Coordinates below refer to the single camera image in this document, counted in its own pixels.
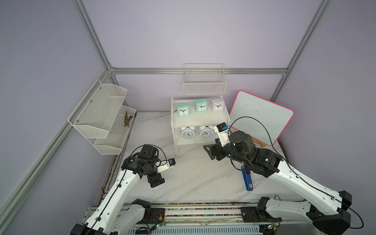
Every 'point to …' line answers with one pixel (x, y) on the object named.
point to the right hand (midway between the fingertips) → (211, 145)
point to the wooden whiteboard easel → (262, 144)
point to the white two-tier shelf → (193, 119)
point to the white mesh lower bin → (117, 133)
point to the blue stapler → (247, 178)
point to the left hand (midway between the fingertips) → (157, 173)
